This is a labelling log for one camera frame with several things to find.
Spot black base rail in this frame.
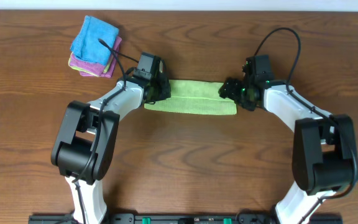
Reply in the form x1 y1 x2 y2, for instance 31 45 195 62
28 213 343 224

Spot green microfiber cloth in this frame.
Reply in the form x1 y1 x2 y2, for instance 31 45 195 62
144 80 237 116

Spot purple folded cloth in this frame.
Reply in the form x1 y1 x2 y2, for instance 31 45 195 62
79 43 123 78
68 43 116 78

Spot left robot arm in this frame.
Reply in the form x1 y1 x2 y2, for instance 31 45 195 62
51 69 171 223

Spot purple folded cloth bottom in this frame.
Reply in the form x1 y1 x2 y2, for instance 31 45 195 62
79 43 123 78

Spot purple folded cloth upper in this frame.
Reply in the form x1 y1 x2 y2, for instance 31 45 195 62
68 43 116 78

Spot light green folded cloth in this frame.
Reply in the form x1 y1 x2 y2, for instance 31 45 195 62
68 53 112 77

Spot blue folded cloth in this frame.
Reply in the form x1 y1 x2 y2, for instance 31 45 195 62
70 16 119 65

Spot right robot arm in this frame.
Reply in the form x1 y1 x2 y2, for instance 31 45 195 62
219 74 358 223

